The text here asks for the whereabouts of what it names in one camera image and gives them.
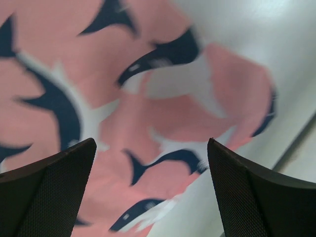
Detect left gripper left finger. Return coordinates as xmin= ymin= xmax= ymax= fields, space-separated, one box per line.
xmin=0 ymin=138 xmax=96 ymax=237

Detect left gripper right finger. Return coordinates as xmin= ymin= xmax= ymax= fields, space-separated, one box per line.
xmin=207 ymin=138 xmax=316 ymax=237

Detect pink shark print shorts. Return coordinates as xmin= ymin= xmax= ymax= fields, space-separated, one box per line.
xmin=0 ymin=0 xmax=275 ymax=237

